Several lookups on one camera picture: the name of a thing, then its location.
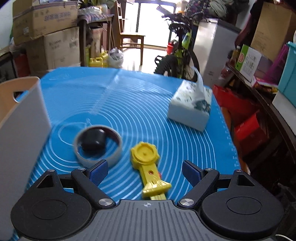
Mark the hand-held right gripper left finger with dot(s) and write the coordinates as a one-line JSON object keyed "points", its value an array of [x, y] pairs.
{"points": [[99, 171]]}

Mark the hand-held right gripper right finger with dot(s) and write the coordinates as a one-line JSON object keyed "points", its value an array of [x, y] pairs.
{"points": [[190, 173]]}

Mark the yellow plastic toy launcher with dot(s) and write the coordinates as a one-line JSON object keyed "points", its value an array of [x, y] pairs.
{"points": [[144, 155]]}

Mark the beige plastic storage bin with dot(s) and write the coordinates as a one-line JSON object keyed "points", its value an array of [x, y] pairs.
{"points": [[23, 143]]}

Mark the white tape roll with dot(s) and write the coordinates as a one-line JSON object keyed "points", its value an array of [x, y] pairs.
{"points": [[113, 153]]}

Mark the black rounded case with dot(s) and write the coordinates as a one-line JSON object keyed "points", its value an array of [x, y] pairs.
{"points": [[93, 140]]}

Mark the white tissue box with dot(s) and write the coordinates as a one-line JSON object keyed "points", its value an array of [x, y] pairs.
{"points": [[188, 113]]}

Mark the blue silicone baking mat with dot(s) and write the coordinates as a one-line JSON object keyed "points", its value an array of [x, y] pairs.
{"points": [[138, 111]]}

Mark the red gift bags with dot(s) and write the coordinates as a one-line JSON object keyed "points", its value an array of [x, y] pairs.
{"points": [[245, 120]]}

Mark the dark wooden bench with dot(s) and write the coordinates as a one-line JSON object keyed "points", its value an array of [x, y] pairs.
{"points": [[275, 120]]}

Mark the yellow oil jug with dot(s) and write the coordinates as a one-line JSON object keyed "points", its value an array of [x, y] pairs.
{"points": [[98, 61]]}

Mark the grey plastic bag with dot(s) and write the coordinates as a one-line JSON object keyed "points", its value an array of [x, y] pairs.
{"points": [[115, 58]]}

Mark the white box under crate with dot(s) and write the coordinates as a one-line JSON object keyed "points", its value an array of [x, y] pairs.
{"points": [[285, 105]]}

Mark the green and black bicycle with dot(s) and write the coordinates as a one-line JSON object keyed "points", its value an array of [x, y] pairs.
{"points": [[182, 53]]}

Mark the white chest freezer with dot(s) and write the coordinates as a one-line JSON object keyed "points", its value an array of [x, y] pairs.
{"points": [[215, 51]]}

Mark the green and white carton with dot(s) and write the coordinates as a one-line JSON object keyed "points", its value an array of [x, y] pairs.
{"points": [[248, 62]]}

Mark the pale printed cardboard box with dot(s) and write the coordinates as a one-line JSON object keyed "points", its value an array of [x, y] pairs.
{"points": [[57, 51]]}

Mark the red plastic bucket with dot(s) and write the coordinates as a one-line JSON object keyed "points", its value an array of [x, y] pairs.
{"points": [[171, 47]]}

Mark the teal plastic storage crate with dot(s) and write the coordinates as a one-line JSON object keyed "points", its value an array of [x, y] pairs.
{"points": [[288, 76]]}

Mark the magenta mesh item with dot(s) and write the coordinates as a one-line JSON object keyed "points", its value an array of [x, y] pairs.
{"points": [[276, 66]]}

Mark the wooden chair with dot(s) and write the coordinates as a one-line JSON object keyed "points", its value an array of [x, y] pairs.
{"points": [[131, 37]]}

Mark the cluttered side table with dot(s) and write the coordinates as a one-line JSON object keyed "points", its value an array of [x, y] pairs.
{"points": [[94, 27]]}

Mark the open brown cardboard box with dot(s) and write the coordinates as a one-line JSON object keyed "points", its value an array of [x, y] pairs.
{"points": [[44, 20]]}

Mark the tall brown cardboard box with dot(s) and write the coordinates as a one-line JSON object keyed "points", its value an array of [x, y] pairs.
{"points": [[272, 30]]}

